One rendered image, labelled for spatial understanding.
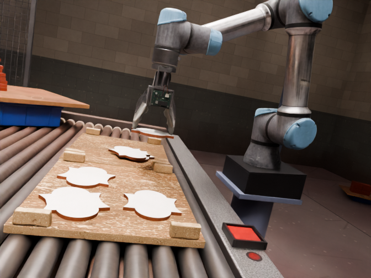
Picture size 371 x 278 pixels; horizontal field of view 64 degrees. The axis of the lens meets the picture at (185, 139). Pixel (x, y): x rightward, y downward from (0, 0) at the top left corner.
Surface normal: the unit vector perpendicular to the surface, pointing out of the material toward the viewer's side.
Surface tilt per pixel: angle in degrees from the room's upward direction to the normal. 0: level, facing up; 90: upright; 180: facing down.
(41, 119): 90
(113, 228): 0
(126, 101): 90
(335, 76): 90
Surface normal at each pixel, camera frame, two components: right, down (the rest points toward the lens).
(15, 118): 0.75, 0.25
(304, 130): 0.36, 0.35
